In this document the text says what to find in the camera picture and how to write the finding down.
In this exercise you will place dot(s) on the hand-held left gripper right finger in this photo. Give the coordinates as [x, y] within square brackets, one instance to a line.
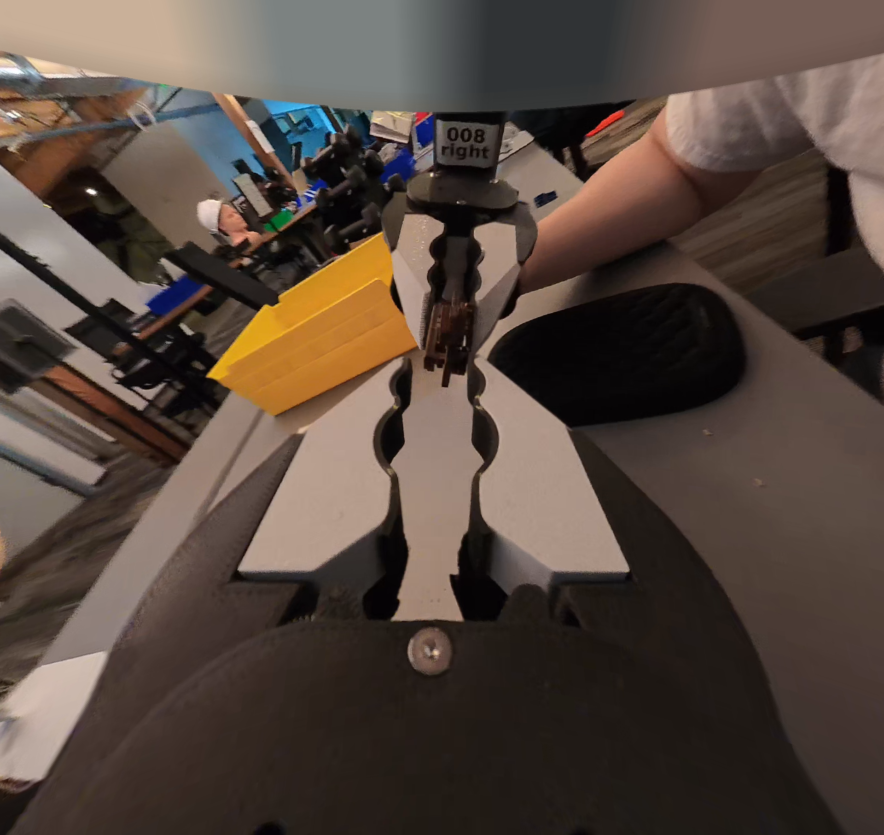
[545, 503]

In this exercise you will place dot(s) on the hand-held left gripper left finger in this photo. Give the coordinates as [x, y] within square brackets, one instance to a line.
[318, 503]

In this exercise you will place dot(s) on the person's white shirt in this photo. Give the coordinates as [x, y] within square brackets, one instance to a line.
[794, 123]

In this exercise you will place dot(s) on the black flat monitor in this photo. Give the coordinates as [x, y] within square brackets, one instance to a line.
[221, 275]

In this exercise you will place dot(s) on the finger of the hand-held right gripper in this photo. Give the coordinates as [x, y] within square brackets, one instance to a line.
[498, 268]
[411, 275]

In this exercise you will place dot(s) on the person's right forearm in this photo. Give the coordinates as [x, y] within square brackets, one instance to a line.
[608, 206]

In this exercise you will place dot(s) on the black textured pad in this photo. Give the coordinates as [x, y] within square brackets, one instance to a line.
[621, 358]

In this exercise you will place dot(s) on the rack of black dumbbells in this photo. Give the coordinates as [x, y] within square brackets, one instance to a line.
[345, 185]

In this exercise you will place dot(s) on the yellow plastic bin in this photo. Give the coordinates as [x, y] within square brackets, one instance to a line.
[318, 344]

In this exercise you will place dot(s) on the small wooden gear assembly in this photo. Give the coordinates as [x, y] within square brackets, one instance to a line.
[449, 337]

